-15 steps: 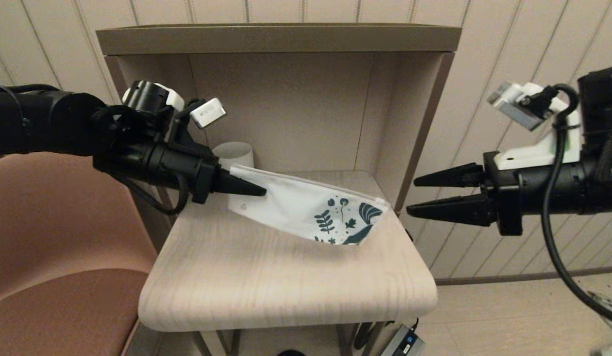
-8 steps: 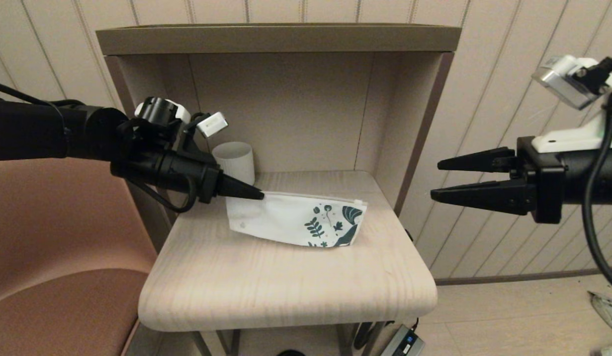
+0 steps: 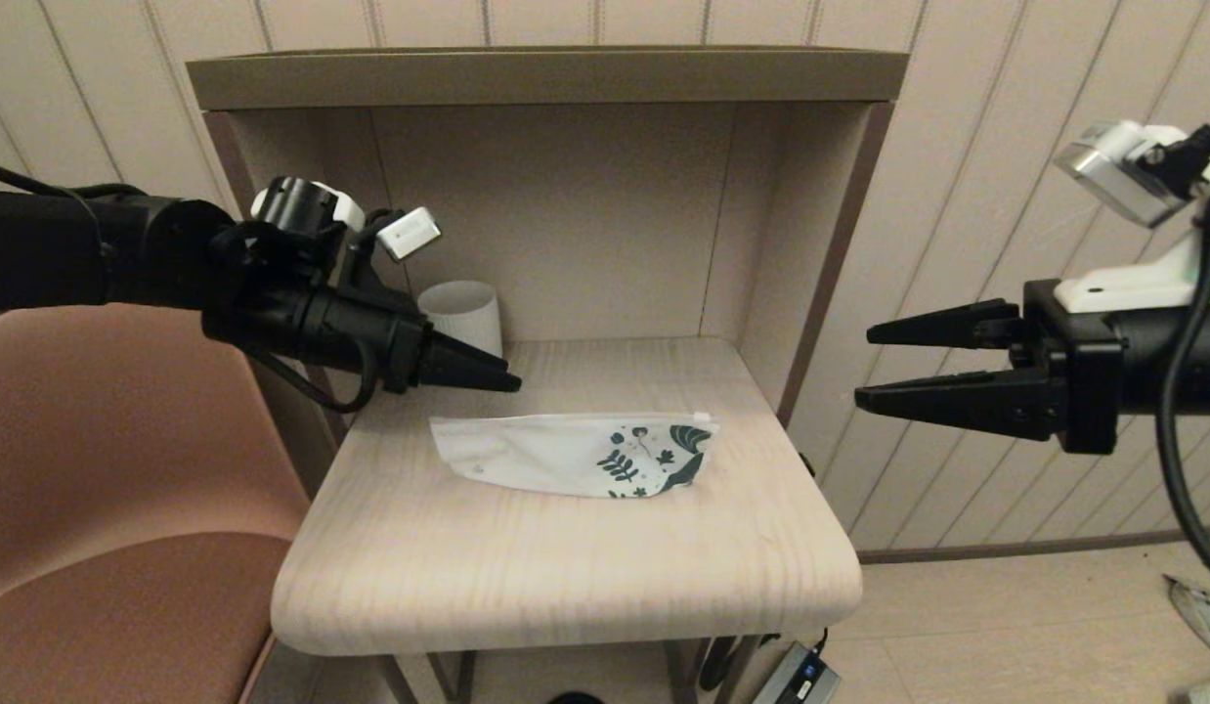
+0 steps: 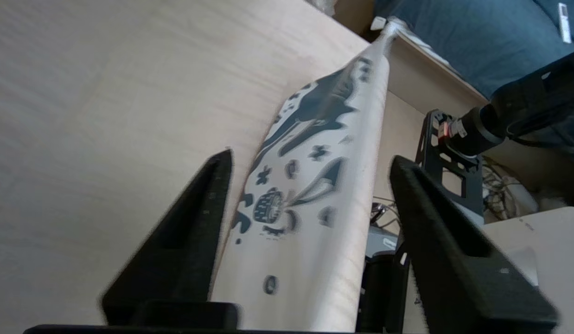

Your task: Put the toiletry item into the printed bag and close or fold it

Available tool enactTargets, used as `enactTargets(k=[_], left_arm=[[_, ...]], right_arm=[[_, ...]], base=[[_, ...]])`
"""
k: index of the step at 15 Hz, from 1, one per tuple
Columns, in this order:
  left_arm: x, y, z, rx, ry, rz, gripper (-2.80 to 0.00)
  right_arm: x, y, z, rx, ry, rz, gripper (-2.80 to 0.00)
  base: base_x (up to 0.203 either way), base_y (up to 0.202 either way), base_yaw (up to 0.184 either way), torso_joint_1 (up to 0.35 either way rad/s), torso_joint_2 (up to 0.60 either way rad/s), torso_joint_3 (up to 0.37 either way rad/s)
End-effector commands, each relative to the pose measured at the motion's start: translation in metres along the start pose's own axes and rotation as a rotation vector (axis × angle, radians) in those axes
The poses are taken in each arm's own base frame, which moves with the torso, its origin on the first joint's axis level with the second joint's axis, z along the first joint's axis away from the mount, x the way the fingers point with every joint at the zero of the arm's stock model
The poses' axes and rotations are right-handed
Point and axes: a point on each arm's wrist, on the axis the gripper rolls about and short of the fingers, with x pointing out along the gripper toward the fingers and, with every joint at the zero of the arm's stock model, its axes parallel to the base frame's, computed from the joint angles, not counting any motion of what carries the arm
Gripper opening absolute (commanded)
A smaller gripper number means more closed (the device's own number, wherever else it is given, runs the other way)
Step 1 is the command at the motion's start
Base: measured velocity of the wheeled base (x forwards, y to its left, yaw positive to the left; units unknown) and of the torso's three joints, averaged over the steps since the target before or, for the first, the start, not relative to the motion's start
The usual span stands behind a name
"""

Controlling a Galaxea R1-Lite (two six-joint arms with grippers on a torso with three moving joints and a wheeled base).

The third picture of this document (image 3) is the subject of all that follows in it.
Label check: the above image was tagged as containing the white floral zipper pouch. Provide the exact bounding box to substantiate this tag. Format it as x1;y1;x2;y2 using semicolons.
428;410;721;501

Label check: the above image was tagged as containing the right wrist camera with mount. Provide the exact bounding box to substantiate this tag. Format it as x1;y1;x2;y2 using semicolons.
1052;119;1210;315

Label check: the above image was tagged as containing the brown upholstered chair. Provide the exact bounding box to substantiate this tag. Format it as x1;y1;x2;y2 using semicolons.
0;301;318;704

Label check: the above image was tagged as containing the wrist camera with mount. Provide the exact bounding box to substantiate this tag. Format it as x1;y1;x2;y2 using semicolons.
1052;119;1210;315
250;180;443;264

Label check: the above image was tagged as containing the dark table leg frame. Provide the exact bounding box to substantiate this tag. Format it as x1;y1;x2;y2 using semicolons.
378;636;764;704

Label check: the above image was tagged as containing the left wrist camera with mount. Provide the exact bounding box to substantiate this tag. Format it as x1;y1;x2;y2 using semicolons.
250;180;443;264

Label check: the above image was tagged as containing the brown wall baseboard strip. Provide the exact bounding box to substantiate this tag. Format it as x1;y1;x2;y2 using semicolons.
857;526;1210;568

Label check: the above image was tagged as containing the grey power adapter brick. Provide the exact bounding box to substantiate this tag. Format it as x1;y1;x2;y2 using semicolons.
752;640;843;704

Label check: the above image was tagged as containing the beige brown shelf hutch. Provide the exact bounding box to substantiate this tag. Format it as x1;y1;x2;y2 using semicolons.
185;45;911;451

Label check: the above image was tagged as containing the crumpled grey patterned floor item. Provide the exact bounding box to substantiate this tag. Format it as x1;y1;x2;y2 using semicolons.
1160;575;1210;671

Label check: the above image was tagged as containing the white ribbed ceramic mug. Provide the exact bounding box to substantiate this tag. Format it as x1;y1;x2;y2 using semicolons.
417;280;504;360

